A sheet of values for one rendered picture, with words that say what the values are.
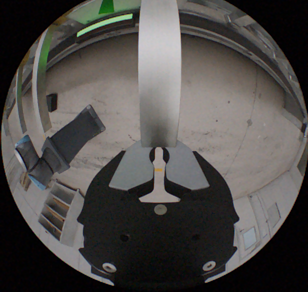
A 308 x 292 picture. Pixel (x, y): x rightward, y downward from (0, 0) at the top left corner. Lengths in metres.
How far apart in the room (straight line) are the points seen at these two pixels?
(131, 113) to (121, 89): 0.24
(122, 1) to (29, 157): 0.74
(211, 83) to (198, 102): 0.23
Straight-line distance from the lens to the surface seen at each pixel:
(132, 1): 0.30
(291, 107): 2.49
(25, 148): 0.71
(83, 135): 0.96
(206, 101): 1.05
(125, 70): 0.98
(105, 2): 0.29
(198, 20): 0.35
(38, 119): 0.27
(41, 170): 0.75
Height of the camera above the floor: 0.94
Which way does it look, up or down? 60 degrees down
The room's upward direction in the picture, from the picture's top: 178 degrees counter-clockwise
